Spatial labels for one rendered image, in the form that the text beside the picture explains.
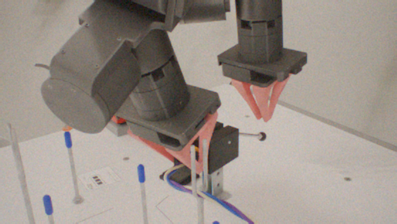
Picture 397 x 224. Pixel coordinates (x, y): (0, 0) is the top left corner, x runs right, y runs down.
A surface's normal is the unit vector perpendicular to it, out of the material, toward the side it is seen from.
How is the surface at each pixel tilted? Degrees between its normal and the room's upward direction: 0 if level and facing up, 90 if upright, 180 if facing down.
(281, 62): 41
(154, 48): 96
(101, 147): 50
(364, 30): 0
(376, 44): 0
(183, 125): 30
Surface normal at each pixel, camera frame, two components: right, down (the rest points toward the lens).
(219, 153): 0.74, 0.25
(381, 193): -0.03, -0.91
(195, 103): -0.26, -0.73
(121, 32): 0.16, -0.62
